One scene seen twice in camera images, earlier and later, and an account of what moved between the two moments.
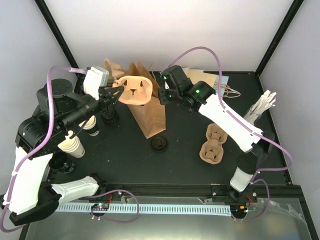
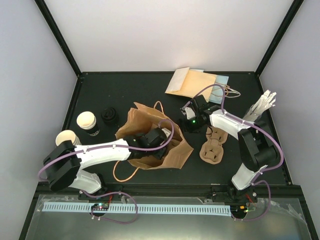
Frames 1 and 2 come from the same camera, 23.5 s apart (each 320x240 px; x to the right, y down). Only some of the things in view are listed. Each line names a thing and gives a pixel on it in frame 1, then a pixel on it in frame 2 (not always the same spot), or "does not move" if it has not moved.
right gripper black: [164, 100] → [186, 128]
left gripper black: [106, 95] → [160, 154]
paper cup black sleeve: [91, 127] does not move
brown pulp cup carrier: [211, 151] does not move
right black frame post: [293, 10] does not move
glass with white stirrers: [260, 104] does not move
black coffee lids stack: [109, 117] does not move
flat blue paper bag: [224, 79] does not move
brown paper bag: [149, 116] → [141, 118]
